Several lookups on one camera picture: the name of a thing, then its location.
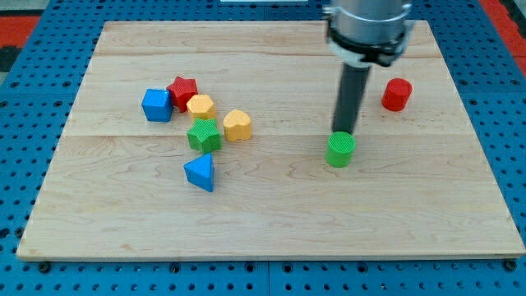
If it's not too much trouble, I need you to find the light wooden board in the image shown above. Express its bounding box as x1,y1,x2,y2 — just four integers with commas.
16,21,525,261

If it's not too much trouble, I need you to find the red star block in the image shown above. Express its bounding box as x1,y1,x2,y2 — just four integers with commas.
166,76,198,113

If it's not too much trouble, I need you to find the blue triangle block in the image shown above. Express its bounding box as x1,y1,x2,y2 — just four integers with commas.
183,153,215,192

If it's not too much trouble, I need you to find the red cylinder block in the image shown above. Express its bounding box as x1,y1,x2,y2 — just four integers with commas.
381,78,413,112

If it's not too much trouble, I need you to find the green star block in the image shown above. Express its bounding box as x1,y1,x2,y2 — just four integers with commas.
187,118,222,154

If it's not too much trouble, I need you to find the blue cube block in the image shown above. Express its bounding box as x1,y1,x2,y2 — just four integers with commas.
141,89,173,123

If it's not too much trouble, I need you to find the green cylinder block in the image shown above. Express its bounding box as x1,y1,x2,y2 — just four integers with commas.
325,132,357,168

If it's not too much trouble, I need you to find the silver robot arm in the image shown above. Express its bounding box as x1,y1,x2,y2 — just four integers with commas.
322,0,415,68

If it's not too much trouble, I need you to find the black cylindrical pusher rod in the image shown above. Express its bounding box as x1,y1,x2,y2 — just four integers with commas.
331,64,370,134

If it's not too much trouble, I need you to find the yellow hexagon block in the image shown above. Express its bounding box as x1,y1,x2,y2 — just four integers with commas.
187,95,217,122

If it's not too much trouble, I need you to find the yellow heart block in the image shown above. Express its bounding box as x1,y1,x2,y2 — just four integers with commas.
223,109,252,141

